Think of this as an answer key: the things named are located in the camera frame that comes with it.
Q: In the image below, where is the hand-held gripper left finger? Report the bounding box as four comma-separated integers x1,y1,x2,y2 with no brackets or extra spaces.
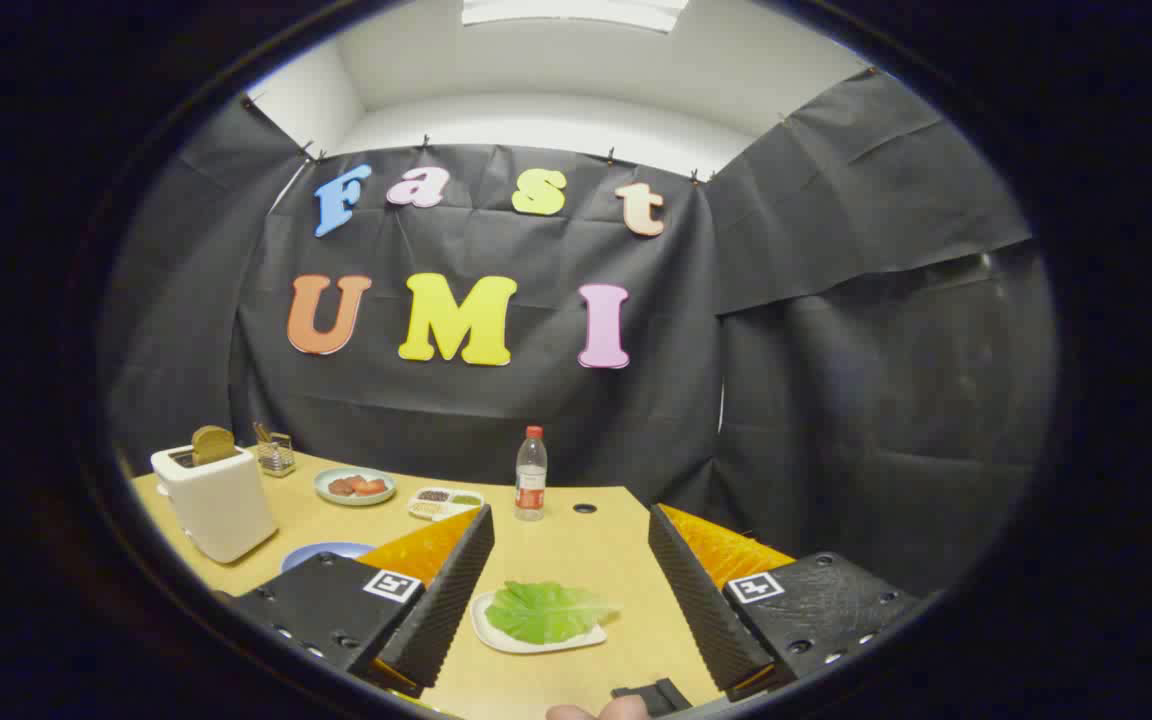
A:
226,505,495,699

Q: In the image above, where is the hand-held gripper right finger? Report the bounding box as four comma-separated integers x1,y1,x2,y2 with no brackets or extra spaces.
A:
648,503,922,701

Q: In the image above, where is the green lettuce leaf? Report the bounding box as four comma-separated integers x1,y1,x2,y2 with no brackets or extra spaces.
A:
485,581,619,646

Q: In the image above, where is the toasted brown bread slice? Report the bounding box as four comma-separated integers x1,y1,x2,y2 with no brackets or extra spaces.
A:
191,425,237,467

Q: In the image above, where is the small white dish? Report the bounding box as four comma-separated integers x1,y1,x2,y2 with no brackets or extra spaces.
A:
470,588,609,655

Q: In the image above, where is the white divided seasoning dish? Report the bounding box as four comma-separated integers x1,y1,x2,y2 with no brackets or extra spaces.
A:
407,487,485,522

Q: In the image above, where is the light green plate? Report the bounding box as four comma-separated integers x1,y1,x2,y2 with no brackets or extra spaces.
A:
314,467,397,507

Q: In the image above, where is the blue plate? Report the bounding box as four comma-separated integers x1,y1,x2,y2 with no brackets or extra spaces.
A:
281,542,377,573

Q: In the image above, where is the clear bottle with red label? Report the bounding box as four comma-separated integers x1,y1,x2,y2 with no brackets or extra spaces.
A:
515,426,548,522

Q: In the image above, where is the white toaster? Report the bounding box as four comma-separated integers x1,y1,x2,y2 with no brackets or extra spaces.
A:
151,443,279,564

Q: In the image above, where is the ceiling light panel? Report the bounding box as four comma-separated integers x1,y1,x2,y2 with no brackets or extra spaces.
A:
462,0,689,33

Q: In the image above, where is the metal wire utensil holder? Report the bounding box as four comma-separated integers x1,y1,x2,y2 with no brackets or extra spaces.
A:
256,432,297,478

